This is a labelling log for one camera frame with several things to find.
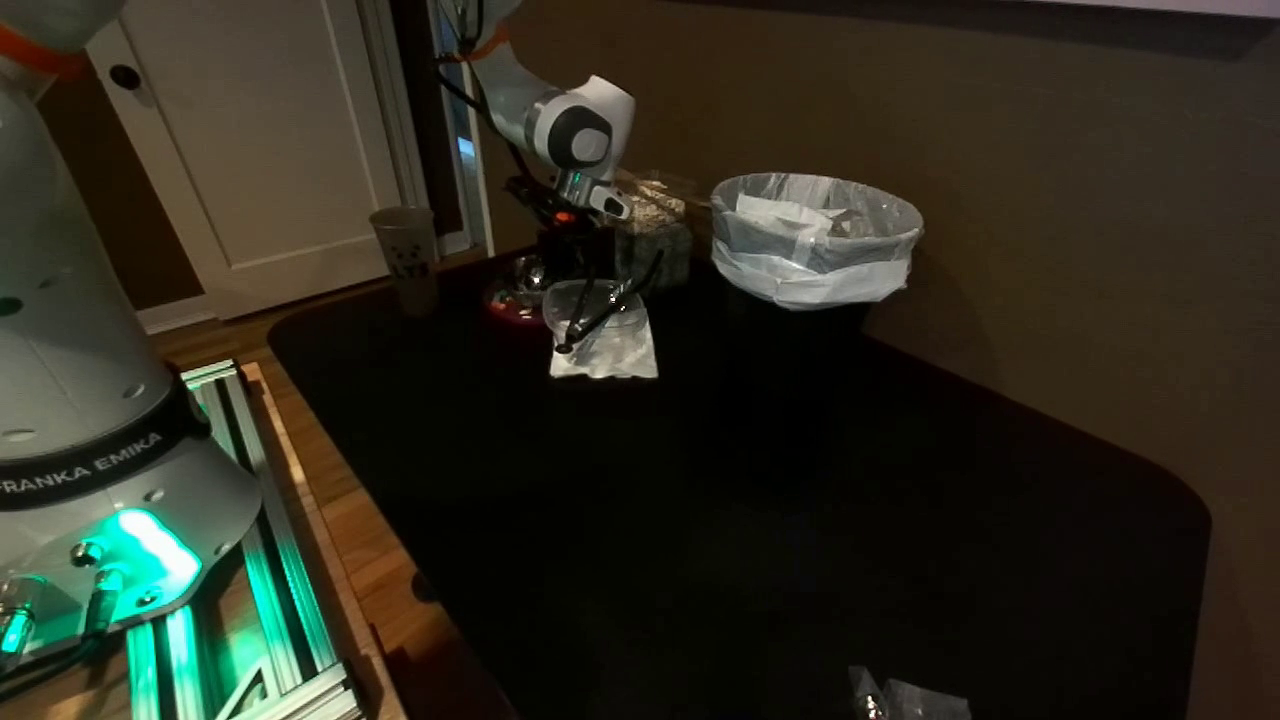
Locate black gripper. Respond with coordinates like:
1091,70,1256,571
504,167,632,281

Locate clear plastic bowl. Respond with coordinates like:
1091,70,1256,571
542,276,646,344

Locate dark red round plate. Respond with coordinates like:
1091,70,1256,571
481,274,566,338

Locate black tongs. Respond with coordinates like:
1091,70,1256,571
554,251,672,359

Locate clear container of white pieces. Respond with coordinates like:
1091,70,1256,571
603,167,702,294

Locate white paper napkin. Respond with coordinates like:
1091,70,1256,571
544,294,664,383

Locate trash bin with white liner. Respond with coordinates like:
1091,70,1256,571
708,167,928,494

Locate white door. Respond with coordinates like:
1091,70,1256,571
80,0,433,321

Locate wooden board beside frame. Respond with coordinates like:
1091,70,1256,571
236,356,413,720

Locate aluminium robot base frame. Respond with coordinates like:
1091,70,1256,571
0,356,369,720

